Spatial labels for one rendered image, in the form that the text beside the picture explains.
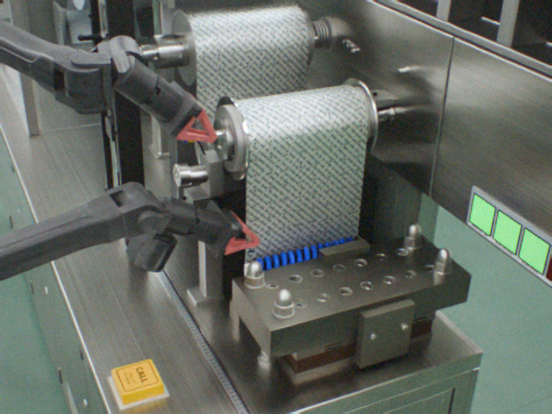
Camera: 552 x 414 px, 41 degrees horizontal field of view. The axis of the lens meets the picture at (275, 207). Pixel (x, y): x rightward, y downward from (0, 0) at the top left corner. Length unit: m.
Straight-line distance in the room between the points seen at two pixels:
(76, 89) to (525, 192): 0.69
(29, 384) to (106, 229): 1.61
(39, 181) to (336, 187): 0.88
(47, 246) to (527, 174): 0.72
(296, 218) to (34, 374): 1.59
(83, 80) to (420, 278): 0.67
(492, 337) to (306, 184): 1.75
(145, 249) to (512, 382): 1.81
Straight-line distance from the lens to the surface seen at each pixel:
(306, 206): 1.35
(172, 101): 1.19
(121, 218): 1.17
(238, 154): 1.25
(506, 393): 2.74
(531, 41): 1.20
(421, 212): 1.71
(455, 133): 1.29
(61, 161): 2.07
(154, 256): 1.25
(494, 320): 3.06
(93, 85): 1.15
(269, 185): 1.29
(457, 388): 1.45
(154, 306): 1.47
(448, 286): 1.36
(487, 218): 1.25
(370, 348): 1.31
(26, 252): 1.15
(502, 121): 1.19
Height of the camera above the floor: 1.78
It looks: 29 degrees down
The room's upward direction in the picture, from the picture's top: 2 degrees clockwise
